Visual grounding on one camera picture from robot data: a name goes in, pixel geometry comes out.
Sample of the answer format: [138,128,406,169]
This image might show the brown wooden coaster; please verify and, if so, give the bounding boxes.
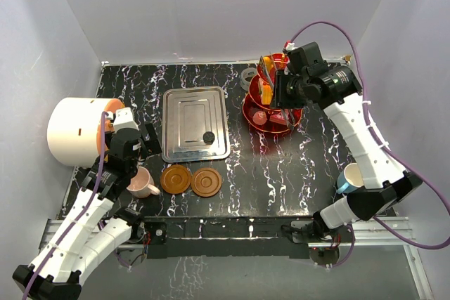
[160,164,192,195]
[191,168,222,197]

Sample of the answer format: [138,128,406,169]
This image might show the pink ceramic cup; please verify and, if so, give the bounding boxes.
[127,167,161,199]

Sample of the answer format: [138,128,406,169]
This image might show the yellow orange cake piece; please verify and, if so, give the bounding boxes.
[260,82,273,105]

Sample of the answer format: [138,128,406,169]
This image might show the orange fish shaped pastry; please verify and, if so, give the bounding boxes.
[263,56,275,73]

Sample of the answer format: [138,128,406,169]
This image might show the red white strawberry cake slice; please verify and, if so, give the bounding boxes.
[269,112,287,126]

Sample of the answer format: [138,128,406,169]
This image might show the silver metal serving tongs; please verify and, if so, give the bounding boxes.
[257,53,295,131]

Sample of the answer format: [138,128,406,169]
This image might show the dark chocolate cookie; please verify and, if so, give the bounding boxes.
[202,131,215,144]

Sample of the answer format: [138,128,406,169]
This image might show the red three-tier cake stand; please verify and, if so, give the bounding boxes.
[242,74,302,134]

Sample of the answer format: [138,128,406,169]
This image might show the pink roll cake top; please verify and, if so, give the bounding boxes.
[252,110,267,125]

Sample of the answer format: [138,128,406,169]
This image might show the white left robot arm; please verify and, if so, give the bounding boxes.
[13,123,162,299]

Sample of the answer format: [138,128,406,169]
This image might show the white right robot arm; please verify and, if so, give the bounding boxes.
[271,42,422,242]

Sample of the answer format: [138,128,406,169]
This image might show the silver metal tray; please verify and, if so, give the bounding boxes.
[162,86,231,164]

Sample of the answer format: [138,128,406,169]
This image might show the white cylindrical drum container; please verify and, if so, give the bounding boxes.
[47,98,124,168]

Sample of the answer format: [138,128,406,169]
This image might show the clear tape roll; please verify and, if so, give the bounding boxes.
[240,67,258,91]

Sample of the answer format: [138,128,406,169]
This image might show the blue ceramic cup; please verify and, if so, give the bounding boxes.
[336,163,364,194]

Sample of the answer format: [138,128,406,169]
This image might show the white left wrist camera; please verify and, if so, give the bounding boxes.
[112,107,139,132]

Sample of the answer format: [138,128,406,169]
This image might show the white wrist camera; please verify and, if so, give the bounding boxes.
[283,41,295,53]
[112,107,139,132]

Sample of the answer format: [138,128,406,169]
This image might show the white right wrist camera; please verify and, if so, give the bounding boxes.
[283,41,295,53]

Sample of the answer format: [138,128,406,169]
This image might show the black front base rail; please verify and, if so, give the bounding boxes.
[142,216,356,261]

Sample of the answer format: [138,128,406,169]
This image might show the aluminium frame rail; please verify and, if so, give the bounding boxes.
[342,57,435,300]

